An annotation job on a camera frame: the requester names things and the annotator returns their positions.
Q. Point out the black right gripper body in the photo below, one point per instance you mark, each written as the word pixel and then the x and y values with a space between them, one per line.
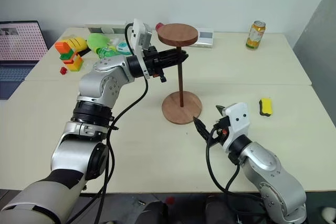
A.
pixel 220 129

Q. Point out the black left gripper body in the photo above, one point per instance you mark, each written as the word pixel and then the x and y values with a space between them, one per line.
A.
pixel 153 64

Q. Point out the wooden pole with round disc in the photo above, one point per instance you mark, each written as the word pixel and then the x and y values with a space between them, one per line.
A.
pixel 178 35

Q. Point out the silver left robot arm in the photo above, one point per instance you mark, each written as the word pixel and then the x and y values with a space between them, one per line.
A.
pixel 92 82

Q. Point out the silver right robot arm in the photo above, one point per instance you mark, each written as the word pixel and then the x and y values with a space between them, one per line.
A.
pixel 270 171

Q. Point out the red round object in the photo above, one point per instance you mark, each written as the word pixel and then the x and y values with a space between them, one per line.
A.
pixel 159 26

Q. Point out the round wooden base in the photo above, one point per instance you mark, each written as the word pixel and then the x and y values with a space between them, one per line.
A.
pixel 173 111

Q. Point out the teal round tape measure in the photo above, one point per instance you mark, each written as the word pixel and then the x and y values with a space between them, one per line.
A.
pixel 122 46

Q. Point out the white device with grey display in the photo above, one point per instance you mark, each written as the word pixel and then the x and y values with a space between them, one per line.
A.
pixel 206 37

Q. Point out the yellow and black sponge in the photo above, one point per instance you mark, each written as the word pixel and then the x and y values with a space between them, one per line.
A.
pixel 267 106

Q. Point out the clear green plastic bottle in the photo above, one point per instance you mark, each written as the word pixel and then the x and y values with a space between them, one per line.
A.
pixel 107 52

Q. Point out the green plastic toy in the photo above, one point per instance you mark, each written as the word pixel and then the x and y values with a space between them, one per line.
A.
pixel 96 40

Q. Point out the white power strip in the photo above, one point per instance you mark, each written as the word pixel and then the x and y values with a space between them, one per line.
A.
pixel 102 27

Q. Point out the orange yellow green block stack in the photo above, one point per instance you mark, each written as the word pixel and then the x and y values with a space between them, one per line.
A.
pixel 74 64

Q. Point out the yellow striped banana toy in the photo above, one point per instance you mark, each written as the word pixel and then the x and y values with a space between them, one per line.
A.
pixel 77 43

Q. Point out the small red floor object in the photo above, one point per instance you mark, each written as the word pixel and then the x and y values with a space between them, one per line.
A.
pixel 170 200

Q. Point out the yellow drink can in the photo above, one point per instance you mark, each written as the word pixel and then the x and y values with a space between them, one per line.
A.
pixel 256 36

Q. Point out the green building block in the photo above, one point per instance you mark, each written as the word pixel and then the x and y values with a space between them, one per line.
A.
pixel 66 56

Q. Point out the small red block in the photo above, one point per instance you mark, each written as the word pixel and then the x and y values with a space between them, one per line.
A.
pixel 63 70

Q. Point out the orange building block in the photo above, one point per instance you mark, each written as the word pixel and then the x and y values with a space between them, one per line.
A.
pixel 62 47

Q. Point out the open laptop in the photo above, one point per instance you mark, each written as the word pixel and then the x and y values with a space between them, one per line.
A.
pixel 18 43

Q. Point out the white rounded floor object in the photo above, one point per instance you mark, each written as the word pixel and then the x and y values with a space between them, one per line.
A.
pixel 329 214

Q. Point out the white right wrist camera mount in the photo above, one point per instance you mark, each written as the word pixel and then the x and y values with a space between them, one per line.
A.
pixel 237 121

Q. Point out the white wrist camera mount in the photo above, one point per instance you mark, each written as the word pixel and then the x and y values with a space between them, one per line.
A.
pixel 138 35
pixel 237 121

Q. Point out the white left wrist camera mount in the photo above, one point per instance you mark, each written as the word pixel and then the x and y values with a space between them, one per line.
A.
pixel 138 35

